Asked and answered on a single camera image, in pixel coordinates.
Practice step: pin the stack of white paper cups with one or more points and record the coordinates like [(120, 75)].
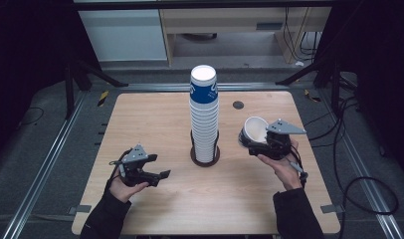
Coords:
[(204, 116)]

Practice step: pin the grey table bracket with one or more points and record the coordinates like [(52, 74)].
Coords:
[(79, 209), (331, 208)]

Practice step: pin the black metal stand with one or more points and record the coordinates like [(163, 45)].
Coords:
[(69, 93), (336, 89)]

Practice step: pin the white cabinet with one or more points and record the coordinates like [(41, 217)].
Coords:
[(123, 36)]

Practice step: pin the person's right hand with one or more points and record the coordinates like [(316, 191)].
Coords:
[(286, 174)]

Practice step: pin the person's left hand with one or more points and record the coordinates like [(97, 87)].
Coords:
[(122, 192)]

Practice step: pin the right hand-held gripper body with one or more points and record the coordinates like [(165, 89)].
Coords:
[(283, 127)]

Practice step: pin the black curtain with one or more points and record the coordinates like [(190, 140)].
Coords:
[(24, 66), (382, 66)]

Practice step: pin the metal floor rail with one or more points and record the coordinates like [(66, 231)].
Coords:
[(157, 87), (365, 186), (44, 169)]

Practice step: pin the blue white paper cup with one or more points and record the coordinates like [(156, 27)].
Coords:
[(256, 129)]

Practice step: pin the black round table grommet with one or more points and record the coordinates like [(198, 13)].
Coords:
[(238, 105)]

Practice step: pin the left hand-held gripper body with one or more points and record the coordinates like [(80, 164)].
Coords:
[(135, 155)]

